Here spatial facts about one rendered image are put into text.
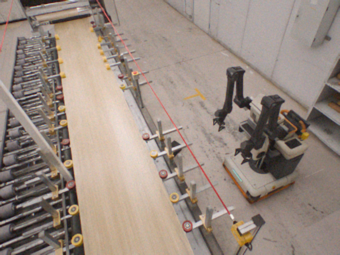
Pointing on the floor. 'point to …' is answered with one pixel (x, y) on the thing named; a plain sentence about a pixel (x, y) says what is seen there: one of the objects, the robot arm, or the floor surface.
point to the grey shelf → (333, 119)
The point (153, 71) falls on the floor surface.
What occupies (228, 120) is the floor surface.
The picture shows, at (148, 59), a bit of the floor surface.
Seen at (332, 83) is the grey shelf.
